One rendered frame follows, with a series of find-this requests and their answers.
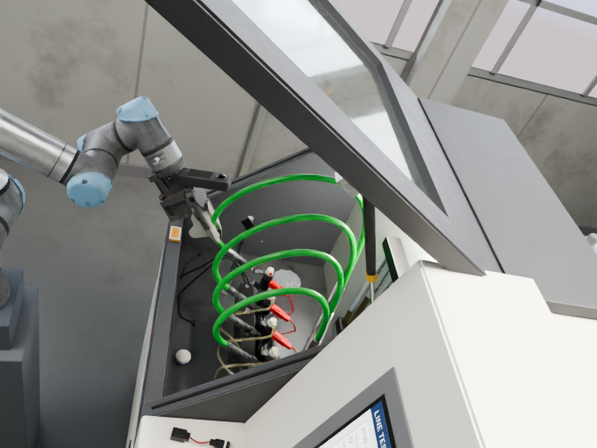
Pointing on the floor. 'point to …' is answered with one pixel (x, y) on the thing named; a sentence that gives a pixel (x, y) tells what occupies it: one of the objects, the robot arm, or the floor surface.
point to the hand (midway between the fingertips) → (219, 234)
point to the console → (448, 368)
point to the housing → (523, 221)
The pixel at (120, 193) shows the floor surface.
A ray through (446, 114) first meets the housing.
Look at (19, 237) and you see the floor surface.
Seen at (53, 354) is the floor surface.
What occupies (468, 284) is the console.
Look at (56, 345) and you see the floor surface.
